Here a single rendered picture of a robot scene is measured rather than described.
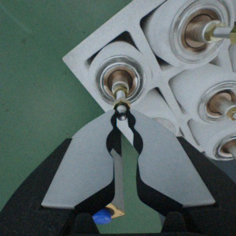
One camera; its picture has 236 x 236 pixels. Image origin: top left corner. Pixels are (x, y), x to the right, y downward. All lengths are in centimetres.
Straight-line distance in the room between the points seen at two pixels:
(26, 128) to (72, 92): 27
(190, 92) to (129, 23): 15
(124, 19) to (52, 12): 26
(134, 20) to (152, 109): 15
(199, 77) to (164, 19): 11
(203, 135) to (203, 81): 14
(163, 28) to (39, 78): 42
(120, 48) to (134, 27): 8
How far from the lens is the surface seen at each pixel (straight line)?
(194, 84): 26
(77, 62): 28
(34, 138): 69
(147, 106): 26
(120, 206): 35
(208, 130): 34
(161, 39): 21
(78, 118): 55
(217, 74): 26
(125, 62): 20
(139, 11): 27
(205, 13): 22
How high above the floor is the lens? 45
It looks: 58 degrees down
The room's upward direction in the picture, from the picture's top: 179 degrees clockwise
